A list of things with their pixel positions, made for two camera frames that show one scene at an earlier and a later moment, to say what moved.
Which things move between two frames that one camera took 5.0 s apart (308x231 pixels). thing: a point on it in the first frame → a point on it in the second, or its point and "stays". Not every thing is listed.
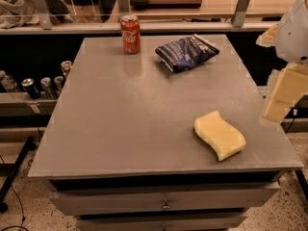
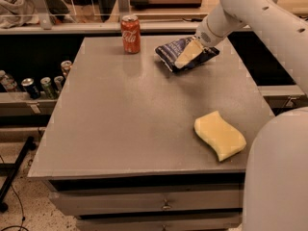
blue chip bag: x=186 y=52 stays
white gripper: x=295 y=36 → x=204 y=35
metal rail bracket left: x=39 y=2 stays
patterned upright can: x=65 y=65 stays
